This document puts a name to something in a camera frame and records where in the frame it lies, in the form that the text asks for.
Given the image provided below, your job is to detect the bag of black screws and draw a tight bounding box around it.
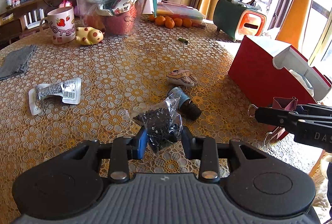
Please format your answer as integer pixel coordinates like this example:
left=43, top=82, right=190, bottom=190
left=132, top=94, right=183, bottom=154

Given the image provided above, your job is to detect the dark bottle with blue label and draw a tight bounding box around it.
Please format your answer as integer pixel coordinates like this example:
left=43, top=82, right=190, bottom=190
left=167, top=87, right=201, bottom=121

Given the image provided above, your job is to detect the maroon binder clip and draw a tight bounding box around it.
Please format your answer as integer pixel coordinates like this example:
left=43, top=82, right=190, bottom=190
left=248, top=97, right=298, bottom=146

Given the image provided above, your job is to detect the white printed blister pack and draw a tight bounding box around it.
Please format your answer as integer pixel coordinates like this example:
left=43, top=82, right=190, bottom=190
left=28, top=78, right=82, bottom=115

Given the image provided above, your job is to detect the white green snack bag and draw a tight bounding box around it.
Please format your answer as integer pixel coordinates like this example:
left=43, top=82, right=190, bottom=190
left=289, top=69, right=314, bottom=97

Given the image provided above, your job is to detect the striped shell-shaped figurine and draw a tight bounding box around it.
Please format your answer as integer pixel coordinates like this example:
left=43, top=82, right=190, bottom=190
left=166, top=69, right=198, bottom=88

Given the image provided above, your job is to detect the red cardboard box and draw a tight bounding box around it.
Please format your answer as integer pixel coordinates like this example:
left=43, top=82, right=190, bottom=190
left=227, top=35, right=332, bottom=140

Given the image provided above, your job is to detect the small green leaf scrap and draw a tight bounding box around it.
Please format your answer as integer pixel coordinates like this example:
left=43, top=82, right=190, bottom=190
left=178, top=38, right=188, bottom=45

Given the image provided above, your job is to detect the orange fruit four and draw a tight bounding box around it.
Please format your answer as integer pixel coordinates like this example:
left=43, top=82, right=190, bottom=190
left=182, top=18, right=192, bottom=28

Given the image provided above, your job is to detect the orange fruit three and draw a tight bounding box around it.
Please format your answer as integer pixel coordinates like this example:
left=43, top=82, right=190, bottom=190
left=173, top=18, right=183, bottom=27

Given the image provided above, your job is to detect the orange fruit two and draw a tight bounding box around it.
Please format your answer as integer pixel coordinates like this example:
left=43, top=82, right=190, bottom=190
left=165, top=17, right=175, bottom=29

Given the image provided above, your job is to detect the yellow spotted toy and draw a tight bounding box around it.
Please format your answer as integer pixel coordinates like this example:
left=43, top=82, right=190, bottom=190
left=75, top=26, right=104, bottom=46

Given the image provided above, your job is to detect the orange fruit one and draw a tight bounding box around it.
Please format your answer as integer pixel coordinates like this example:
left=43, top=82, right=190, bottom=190
left=155, top=16, right=166, bottom=26

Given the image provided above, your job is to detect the green orange tissue box organizer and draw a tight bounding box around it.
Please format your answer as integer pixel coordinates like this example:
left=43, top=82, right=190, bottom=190
left=213, top=0, right=267, bottom=42

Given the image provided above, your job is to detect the red basket of items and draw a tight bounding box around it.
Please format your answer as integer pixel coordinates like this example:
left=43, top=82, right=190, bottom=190
left=77, top=0, right=157, bottom=36

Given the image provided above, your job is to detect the stack of colourful books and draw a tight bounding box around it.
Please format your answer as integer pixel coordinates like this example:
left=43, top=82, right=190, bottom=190
left=156, top=2, right=205, bottom=26

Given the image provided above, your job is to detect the pink strawberry mug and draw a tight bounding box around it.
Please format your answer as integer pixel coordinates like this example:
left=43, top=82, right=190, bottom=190
left=39, top=6, right=76, bottom=45

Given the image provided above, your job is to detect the grey folded cloth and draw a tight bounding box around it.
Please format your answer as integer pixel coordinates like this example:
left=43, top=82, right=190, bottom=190
left=1, top=45, right=37, bottom=80

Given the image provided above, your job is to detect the pink toy bag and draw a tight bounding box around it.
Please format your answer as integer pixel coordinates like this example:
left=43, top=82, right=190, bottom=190
left=59, top=0, right=72, bottom=8

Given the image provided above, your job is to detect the white wifi router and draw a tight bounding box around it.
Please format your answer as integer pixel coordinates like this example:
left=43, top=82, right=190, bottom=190
left=23, top=9, right=44, bottom=30

